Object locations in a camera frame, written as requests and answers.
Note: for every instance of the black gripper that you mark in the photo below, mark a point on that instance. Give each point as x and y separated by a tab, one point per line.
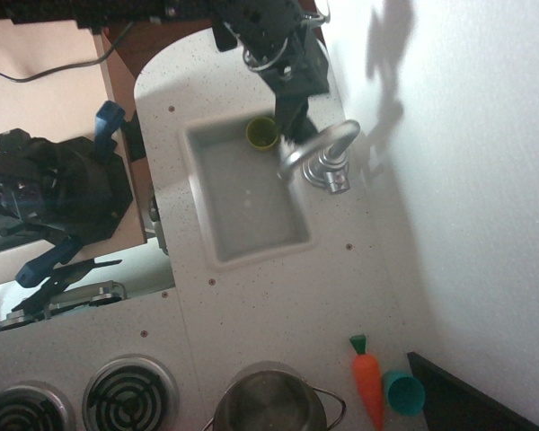
294	66

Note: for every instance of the silver curved faucet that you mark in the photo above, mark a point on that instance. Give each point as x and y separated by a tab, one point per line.
323	159

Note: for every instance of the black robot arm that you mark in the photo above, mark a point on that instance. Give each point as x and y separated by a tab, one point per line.
240	17

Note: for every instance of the green plastic cup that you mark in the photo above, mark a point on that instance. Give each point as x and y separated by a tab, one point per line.
262	133

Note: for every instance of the grey rectangular sink basin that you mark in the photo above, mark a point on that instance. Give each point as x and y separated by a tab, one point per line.
246	213

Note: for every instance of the black clamp top edge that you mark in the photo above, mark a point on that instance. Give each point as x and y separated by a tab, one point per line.
224	39

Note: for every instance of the blue clamp on board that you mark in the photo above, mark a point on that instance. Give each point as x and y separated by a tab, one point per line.
107	121

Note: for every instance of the orange toy carrot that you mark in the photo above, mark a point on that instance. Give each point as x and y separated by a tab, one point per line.
367	376

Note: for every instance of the stainless steel pot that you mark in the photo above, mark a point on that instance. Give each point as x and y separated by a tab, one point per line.
276	400

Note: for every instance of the teal plastic cup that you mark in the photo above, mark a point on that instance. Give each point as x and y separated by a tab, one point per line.
404	393

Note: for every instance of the middle black coil burner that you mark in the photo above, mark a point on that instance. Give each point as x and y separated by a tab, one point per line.
131	392

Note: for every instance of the black coil burner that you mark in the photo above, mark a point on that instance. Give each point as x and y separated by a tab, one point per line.
131	392
35	405

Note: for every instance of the black box corner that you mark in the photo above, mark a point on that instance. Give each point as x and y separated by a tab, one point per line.
452	404

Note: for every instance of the left black coil burner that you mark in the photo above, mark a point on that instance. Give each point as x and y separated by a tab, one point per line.
35	405

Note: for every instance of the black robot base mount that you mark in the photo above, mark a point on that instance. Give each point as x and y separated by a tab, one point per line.
55	191

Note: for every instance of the blue handled clamp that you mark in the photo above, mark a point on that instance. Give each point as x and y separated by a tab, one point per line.
53	272

